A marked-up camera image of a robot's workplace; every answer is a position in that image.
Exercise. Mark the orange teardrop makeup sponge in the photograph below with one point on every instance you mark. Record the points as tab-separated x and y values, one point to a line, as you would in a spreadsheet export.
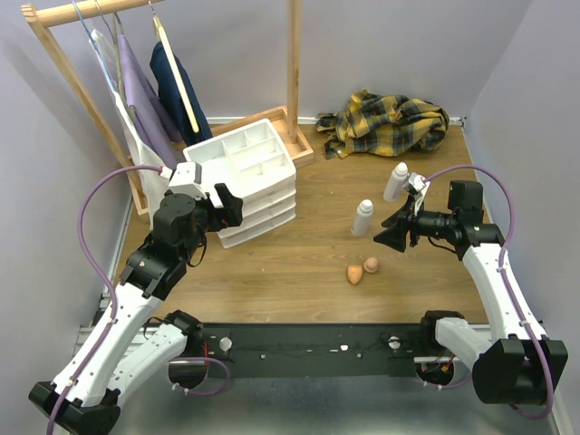
354	274

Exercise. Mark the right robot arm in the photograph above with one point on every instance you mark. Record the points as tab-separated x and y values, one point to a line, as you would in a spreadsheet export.
518	364

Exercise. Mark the lavender hanging garment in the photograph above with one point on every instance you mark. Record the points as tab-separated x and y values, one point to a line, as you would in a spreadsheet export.
151	120

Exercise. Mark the navy blue hanging garment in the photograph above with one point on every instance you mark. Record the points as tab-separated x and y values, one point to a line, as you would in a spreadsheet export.
171	99

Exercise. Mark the pink gourd makeup sponge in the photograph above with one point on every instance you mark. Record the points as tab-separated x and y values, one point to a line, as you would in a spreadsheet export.
371	265

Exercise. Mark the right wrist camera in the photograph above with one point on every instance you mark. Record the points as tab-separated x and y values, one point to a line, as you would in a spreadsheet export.
417	186

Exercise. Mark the tall white bottle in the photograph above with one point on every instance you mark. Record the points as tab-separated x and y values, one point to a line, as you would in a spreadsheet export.
396	181

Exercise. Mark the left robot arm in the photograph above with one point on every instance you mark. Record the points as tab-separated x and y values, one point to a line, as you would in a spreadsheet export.
86	397

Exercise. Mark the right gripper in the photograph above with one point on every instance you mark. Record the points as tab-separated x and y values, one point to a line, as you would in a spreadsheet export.
395	236

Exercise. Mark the white hanging garment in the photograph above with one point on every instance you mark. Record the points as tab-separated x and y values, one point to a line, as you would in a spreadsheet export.
153	185

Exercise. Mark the cream wooden hanger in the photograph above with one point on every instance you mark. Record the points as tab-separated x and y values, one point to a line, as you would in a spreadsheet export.
163	38

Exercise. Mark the white drawer organizer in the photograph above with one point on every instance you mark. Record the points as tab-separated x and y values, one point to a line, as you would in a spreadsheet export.
255	165

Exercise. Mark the yellow plaid shirt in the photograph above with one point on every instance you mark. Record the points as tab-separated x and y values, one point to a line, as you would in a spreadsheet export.
385	126

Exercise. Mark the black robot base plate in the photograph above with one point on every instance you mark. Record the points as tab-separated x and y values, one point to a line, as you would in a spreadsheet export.
318	350

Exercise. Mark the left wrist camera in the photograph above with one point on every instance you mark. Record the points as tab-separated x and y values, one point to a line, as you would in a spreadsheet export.
186	179

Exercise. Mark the short white bottle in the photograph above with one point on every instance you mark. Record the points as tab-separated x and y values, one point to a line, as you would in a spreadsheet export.
362	218

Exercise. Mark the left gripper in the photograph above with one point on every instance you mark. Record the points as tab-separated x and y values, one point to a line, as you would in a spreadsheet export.
219	210

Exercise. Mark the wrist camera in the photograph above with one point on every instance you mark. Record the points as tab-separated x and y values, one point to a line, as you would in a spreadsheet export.
186	179
417	186

